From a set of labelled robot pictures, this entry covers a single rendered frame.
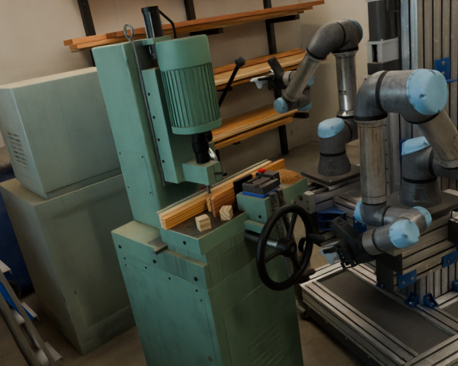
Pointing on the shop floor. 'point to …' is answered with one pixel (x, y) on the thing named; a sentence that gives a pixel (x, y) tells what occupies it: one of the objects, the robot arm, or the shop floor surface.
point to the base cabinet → (214, 316)
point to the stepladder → (17, 314)
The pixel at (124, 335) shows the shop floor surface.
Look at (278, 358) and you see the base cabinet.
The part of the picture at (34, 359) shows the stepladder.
